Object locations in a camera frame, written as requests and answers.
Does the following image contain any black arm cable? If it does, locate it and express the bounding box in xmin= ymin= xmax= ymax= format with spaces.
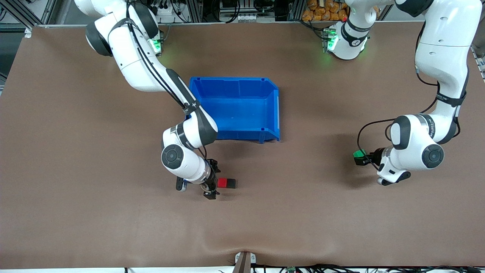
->
xmin=127 ymin=8 xmax=201 ymax=160
xmin=357 ymin=119 xmax=396 ymax=167

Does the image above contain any white power strip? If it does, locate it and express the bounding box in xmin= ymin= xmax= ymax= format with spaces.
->
xmin=155 ymin=0 xmax=182 ymax=17

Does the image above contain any aluminium frame profile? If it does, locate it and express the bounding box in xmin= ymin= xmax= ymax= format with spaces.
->
xmin=470 ymin=44 xmax=485 ymax=82

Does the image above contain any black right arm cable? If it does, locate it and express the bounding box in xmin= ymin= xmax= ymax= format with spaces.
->
xmin=127 ymin=8 xmax=201 ymax=160

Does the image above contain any grey metal clamp bracket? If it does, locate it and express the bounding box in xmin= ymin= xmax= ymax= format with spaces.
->
xmin=234 ymin=251 xmax=257 ymax=266

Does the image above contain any blue plastic storage bin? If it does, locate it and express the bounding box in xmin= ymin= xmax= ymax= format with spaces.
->
xmin=185 ymin=77 xmax=281 ymax=144

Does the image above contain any brown camera mount pole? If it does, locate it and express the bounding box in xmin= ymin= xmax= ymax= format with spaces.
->
xmin=232 ymin=252 xmax=252 ymax=273

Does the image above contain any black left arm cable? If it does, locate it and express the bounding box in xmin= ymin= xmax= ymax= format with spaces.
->
xmin=357 ymin=119 xmax=396 ymax=167

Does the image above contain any orange snack packets pile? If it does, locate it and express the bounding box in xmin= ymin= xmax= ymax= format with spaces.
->
xmin=302 ymin=0 xmax=348 ymax=22

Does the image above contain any metal table edge rail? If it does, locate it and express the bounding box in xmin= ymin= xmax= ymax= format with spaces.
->
xmin=25 ymin=21 xmax=421 ymax=29

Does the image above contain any aluminium frame strut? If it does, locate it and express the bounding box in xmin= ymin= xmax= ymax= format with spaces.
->
xmin=0 ymin=0 xmax=61 ymax=25

